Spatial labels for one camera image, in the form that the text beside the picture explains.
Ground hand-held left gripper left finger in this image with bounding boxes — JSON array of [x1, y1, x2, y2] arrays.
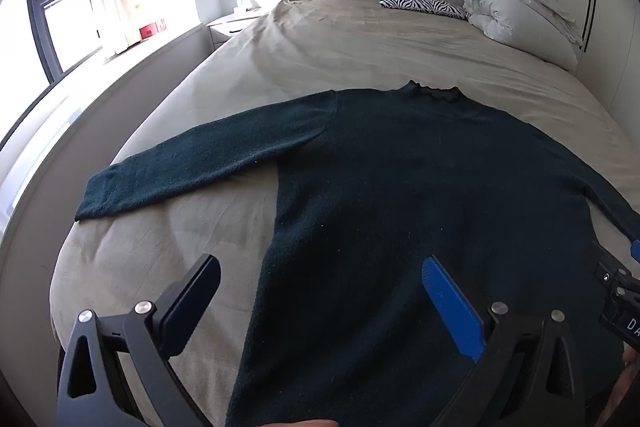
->
[[56, 253, 222, 427]]

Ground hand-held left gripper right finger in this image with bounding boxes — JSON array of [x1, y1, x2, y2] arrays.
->
[[421, 255, 587, 427]]

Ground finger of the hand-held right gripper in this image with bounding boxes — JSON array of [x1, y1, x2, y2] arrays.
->
[[592, 238, 640, 294]]

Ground dark green sweater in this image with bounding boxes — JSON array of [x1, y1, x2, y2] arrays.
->
[[75, 80, 640, 427]]

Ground person's right forearm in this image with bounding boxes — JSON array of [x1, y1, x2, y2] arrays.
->
[[602, 349, 640, 427]]

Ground white window ledge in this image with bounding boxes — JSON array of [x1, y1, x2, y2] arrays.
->
[[0, 23, 216, 248]]

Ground white nightstand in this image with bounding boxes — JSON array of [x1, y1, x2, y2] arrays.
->
[[206, 8, 273, 52]]

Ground bed with beige sheet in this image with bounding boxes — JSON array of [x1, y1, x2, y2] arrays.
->
[[50, 0, 640, 427]]

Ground white duvet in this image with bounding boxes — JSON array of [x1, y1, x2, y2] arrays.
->
[[461, 0, 585, 72]]

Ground zebra print pillow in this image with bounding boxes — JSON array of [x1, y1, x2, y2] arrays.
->
[[376, 0, 468, 20]]

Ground black framed window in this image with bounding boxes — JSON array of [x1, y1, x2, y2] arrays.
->
[[22, 0, 103, 85]]

